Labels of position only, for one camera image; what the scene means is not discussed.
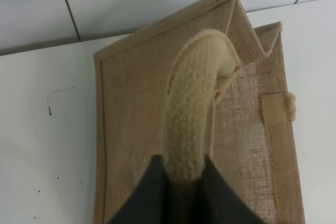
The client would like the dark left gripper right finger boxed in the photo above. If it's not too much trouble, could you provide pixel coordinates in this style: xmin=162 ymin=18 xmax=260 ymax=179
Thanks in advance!
xmin=195 ymin=156 xmax=264 ymax=223

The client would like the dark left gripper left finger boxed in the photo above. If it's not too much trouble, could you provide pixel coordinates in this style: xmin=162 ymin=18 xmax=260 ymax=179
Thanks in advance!
xmin=108 ymin=155 xmax=170 ymax=224

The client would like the brown linen tote bag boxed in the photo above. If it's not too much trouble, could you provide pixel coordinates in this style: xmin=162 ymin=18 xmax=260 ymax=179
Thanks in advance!
xmin=93 ymin=0 xmax=305 ymax=223

